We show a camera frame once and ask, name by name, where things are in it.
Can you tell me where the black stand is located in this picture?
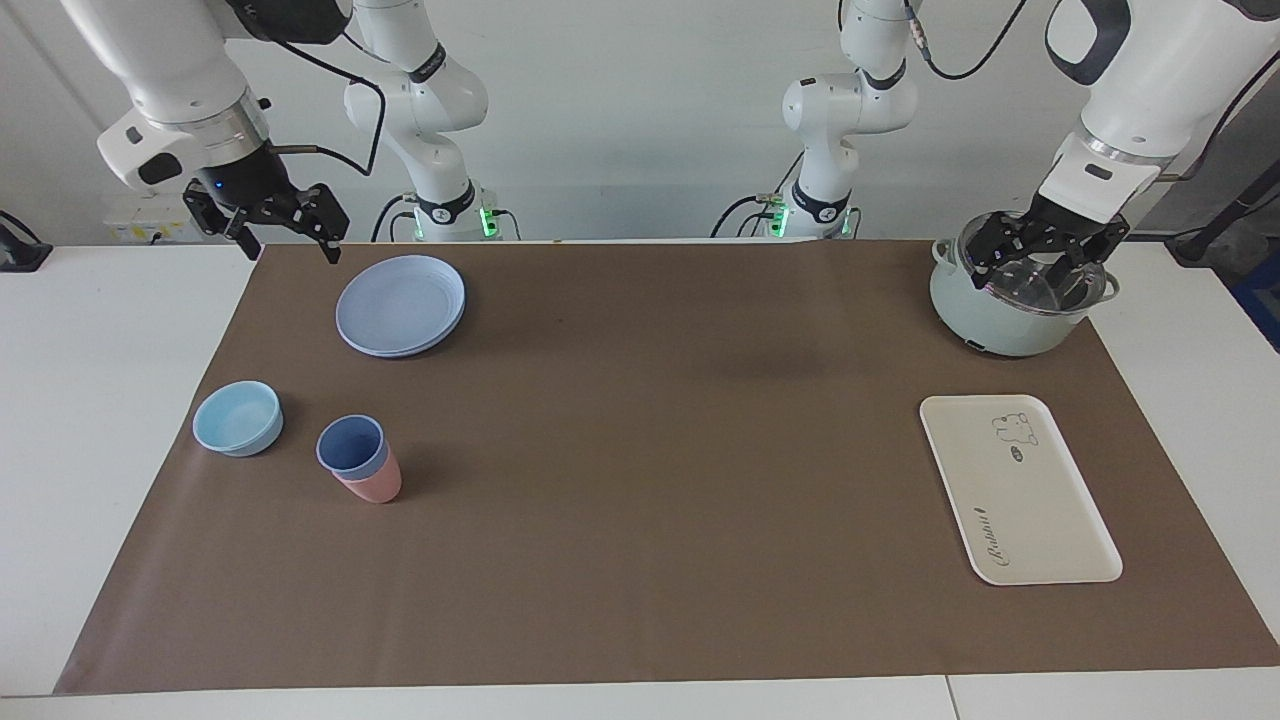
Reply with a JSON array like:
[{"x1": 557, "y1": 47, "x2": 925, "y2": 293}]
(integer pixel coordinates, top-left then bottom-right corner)
[{"x1": 1165, "y1": 165, "x2": 1280, "y2": 267}]

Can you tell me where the black base cable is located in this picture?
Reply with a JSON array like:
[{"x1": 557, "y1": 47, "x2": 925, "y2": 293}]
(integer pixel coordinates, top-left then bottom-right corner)
[
  {"x1": 370, "y1": 195, "x2": 416, "y2": 243},
  {"x1": 710, "y1": 195, "x2": 791, "y2": 239}
]

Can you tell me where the blue plate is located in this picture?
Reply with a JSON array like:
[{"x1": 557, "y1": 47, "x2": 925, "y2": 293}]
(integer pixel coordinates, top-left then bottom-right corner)
[{"x1": 335, "y1": 254, "x2": 467, "y2": 359}]

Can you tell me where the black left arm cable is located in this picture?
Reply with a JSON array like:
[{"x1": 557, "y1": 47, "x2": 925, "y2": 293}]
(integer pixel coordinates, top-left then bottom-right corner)
[{"x1": 905, "y1": 0, "x2": 1280, "y2": 183}]

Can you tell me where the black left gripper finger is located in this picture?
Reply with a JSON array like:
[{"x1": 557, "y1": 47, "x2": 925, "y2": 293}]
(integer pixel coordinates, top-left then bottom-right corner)
[
  {"x1": 966, "y1": 217, "x2": 1002, "y2": 290},
  {"x1": 1054, "y1": 254, "x2": 1097, "y2": 307}
]

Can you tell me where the cream tray with rabbit print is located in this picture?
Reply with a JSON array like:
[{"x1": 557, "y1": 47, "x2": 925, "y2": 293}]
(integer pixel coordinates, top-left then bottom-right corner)
[{"x1": 919, "y1": 394, "x2": 1124, "y2": 586}]

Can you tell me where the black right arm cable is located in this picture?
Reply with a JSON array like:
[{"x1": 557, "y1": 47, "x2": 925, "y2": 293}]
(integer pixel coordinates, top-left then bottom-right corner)
[{"x1": 268, "y1": 30, "x2": 388, "y2": 178}]

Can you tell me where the glass pot lid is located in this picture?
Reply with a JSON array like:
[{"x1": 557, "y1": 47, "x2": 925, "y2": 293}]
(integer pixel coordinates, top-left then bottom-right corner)
[{"x1": 955, "y1": 213, "x2": 1109, "y2": 319}]

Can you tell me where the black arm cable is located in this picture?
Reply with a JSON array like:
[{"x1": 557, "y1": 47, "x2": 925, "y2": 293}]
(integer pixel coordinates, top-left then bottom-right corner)
[
  {"x1": 268, "y1": 30, "x2": 388, "y2": 178},
  {"x1": 905, "y1": 0, "x2": 1280, "y2": 183}
]

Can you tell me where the brown table mat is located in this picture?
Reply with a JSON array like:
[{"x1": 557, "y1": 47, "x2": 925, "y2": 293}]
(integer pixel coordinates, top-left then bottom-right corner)
[{"x1": 55, "y1": 240, "x2": 1280, "y2": 696}]

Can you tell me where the black clamp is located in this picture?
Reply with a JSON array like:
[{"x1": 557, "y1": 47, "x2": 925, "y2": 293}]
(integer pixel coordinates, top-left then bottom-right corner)
[{"x1": 0, "y1": 210, "x2": 53, "y2": 273}]

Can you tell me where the blue ribbed cup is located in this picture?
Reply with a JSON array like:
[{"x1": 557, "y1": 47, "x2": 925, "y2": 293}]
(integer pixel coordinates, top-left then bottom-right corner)
[{"x1": 316, "y1": 415, "x2": 391, "y2": 479}]

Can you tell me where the pale green cooking pot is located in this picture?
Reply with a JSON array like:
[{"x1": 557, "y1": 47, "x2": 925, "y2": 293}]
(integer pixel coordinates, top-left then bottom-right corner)
[{"x1": 929, "y1": 215, "x2": 1121, "y2": 358}]

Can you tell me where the white power strip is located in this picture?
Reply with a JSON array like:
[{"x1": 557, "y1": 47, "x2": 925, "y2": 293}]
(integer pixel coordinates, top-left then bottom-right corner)
[{"x1": 105, "y1": 195, "x2": 191, "y2": 244}]

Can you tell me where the light blue bowl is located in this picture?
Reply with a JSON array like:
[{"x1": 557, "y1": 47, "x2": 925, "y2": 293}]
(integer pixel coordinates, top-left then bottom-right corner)
[{"x1": 192, "y1": 380, "x2": 284, "y2": 458}]

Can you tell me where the blue crate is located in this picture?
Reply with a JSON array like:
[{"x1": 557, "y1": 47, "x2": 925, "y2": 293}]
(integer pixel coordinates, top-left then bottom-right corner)
[{"x1": 1228, "y1": 250, "x2": 1280, "y2": 351}]

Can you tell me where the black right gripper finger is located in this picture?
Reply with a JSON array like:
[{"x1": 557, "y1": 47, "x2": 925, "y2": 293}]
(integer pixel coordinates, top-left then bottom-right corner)
[
  {"x1": 305, "y1": 184, "x2": 351, "y2": 266},
  {"x1": 225, "y1": 208, "x2": 264, "y2": 262}
]

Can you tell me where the pink cup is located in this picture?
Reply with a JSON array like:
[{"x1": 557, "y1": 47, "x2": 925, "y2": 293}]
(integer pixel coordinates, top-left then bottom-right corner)
[{"x1": 330, "y1": 452, "x2": 403, "y2": 504}]

